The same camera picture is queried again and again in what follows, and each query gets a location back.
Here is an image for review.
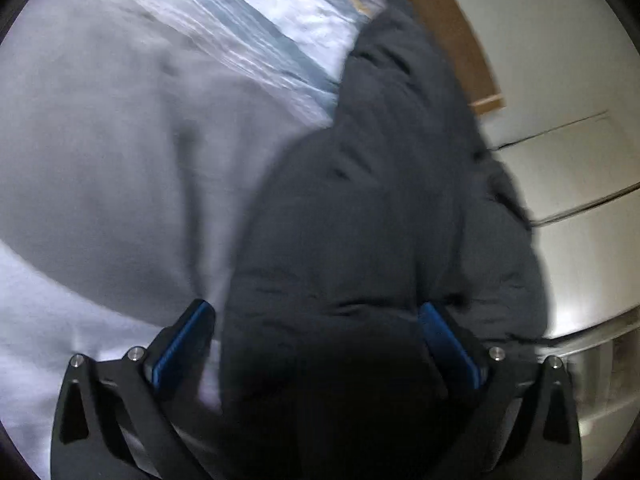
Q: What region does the black puffer coat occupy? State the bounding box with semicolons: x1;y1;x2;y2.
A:
219;7;551;480

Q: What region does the white wardrobe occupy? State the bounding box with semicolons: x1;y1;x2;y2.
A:
425;0;640;466

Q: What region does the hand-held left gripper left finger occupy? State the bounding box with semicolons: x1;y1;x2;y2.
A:
50;299;217;480

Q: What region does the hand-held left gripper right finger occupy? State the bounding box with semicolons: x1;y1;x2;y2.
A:
417;302;583;480

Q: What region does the wooden headboard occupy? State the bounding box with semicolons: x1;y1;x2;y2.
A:
350;0;506;116

